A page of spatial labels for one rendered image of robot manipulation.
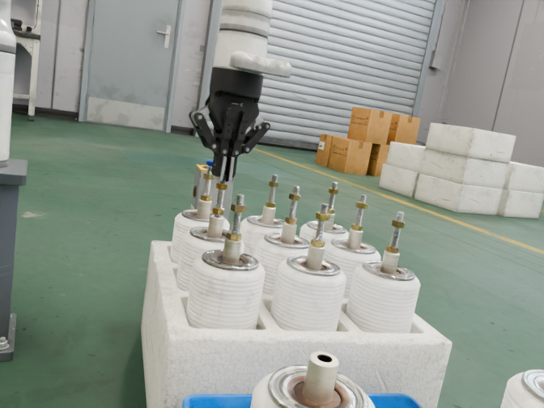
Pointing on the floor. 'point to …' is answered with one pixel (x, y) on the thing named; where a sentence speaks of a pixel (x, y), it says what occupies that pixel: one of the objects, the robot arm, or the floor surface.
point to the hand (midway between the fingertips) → (223, 167)
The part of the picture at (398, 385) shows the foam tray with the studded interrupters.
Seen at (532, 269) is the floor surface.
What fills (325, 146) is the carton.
